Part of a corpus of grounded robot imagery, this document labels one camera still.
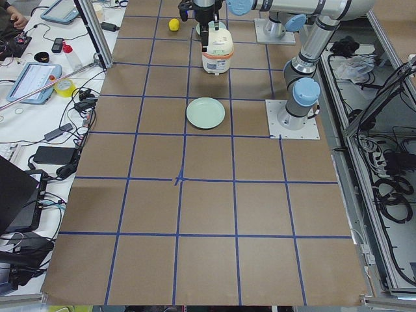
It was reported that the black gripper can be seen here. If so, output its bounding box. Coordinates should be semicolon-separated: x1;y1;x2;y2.
178;0;215;53
213;0;223;31

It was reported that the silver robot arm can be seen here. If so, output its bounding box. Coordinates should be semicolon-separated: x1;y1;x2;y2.
226;1;374;130
226;1;307;45

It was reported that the pale green plate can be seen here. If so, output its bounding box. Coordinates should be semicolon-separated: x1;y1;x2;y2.
196;21;227;35
186;97;226;129

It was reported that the yellow lemon toy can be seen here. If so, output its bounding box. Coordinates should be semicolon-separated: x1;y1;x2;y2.
168;18;180;32

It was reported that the black power adapter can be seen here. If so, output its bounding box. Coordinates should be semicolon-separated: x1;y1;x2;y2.
100;21;120;32

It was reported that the metal rod stand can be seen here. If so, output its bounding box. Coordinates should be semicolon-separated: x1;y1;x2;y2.
1;58;100;110

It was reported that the red capped squeeze bottle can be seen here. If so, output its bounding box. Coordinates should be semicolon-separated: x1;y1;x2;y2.
62;41;83;70

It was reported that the black mobile phone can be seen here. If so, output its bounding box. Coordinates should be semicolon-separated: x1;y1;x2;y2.
51;38;64;53

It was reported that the white crumpled cloth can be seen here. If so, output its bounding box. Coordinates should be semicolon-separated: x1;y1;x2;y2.
334;56;375;83

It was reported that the yellow tape roll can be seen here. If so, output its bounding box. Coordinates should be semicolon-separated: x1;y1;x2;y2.
54;79;76;98

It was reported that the blue teach pendant tablet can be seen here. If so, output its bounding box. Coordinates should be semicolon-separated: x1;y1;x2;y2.
5;62;62;105

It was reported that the black power brick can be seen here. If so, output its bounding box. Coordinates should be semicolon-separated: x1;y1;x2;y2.
33;146;76;165

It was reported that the black laptop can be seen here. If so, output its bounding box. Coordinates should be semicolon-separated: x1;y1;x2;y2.
1;157;47;234

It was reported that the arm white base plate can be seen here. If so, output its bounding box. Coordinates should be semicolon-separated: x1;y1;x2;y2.
265;99;320;140
254;18;296;46

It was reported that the aluminium frame post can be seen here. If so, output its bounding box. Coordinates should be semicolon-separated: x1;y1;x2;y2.
74;0;113;69

